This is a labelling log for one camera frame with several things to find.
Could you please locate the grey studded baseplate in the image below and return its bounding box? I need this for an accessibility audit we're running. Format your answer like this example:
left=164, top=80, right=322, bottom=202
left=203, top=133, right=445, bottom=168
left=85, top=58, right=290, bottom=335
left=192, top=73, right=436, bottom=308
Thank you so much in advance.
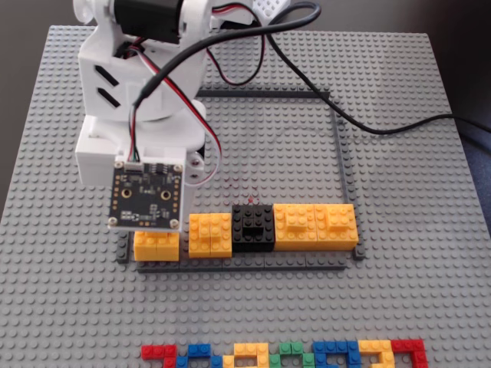
left=0, top=25, right=491, bottom=368

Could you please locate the yellow brick letter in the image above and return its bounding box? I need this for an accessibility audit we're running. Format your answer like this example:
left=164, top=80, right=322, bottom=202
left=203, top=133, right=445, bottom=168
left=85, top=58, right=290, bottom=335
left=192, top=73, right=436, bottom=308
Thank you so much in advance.
left=358, top=340, right=396, bottom=368
left=222, top=343, right=270, bottom=368

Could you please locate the yellow brick cube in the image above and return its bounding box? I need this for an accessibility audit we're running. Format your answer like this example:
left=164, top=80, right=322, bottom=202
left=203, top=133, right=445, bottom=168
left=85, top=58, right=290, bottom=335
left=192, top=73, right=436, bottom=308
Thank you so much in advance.
left=272, top=203, right=318, bottom=252
left=314, top=202, right=361, bottom=252
left=133, top=229, right=181, bottom=262
left=188, top=212, right=234, bottom=258

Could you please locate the black camera circuit board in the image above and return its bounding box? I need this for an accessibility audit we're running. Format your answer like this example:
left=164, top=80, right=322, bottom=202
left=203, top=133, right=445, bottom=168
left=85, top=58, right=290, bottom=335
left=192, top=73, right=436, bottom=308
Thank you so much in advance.
left=108, top=159, right=187, bottom=231

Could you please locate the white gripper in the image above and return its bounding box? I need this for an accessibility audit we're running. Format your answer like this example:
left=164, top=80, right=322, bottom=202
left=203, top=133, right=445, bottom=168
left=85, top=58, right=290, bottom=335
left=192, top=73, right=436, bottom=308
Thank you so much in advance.
left=75, top=25, right=210, bottom=189

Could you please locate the dark grey brick strip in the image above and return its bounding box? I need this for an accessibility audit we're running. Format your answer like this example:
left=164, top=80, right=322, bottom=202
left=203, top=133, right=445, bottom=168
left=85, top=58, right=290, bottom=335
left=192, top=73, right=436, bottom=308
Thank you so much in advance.
left=329, top=98, right=365, bottom=261
left=197, top=84, right=331, bottom=100
left=137, top=257, right=348, bottom=274
left=117, top=229, right=135, bottom=265

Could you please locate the black cable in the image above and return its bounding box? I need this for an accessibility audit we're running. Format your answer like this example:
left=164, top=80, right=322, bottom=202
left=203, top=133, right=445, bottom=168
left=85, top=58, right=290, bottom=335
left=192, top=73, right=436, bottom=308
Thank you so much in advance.
left=128, top=2, right=491, bottom=162

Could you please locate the black brick cube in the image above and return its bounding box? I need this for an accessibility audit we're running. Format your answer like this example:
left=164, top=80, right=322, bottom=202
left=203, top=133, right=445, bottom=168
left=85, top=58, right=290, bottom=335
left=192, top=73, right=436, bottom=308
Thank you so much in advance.
left=231, top=204, right=276, bottom=253

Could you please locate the red white black servo wire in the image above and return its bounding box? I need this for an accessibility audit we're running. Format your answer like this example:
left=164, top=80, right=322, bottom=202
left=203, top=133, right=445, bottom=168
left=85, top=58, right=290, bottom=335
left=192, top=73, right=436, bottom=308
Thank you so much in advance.
left=205, top=3, right=268, bottom=86
left=114, top=41, right=223, bottom=185

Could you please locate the red brick letter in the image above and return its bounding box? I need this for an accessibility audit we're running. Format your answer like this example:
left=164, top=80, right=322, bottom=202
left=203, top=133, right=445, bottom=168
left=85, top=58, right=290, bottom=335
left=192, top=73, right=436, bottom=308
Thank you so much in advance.
left=140, top=344, right=178, bottom=368
left=390, top=339, right=428, bottom=368

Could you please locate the blue brick letter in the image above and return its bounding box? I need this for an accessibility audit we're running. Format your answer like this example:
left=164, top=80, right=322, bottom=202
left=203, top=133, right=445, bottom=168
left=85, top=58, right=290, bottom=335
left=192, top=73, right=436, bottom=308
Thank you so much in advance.
left=176, top=343, right=224, bottom=368
left=312, top=340, right=361, bottom=368

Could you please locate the green brick letter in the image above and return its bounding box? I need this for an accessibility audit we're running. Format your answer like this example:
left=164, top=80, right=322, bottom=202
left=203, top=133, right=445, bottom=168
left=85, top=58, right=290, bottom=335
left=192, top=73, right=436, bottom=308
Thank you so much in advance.
left=268, top=342, right=316, bottom=368

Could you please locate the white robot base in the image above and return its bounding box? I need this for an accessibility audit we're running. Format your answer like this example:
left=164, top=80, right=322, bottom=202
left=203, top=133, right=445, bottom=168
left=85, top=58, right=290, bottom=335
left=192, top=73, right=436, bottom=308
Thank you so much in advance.
left=251, top=0, right=295, bottom=24

